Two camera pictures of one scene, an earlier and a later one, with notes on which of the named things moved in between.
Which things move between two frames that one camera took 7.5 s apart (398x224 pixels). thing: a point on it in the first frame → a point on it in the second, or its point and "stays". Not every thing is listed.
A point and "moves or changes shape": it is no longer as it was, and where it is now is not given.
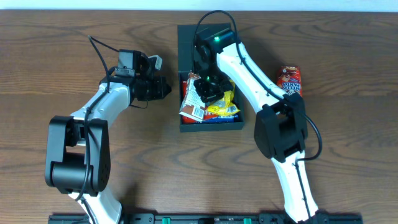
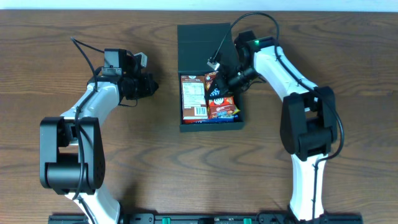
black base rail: x=214 y=218 stays
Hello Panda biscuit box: x=289 y=79 moves or changes shape
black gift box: x=186 y=35 stays
